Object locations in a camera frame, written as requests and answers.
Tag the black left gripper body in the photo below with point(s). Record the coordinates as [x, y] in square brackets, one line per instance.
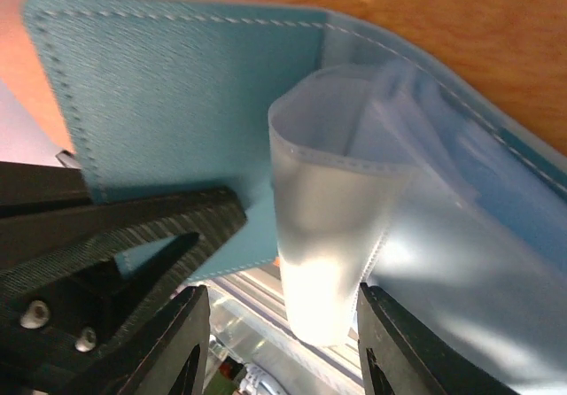
[35, 182]

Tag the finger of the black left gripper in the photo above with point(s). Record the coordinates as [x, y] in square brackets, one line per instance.
[82, 279]

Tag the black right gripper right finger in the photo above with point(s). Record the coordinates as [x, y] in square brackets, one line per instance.
[399, 355]

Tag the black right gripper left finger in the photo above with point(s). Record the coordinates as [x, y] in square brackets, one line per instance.
[174, 348]

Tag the teal leather card holder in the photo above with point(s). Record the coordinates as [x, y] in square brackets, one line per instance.
[416, 144]

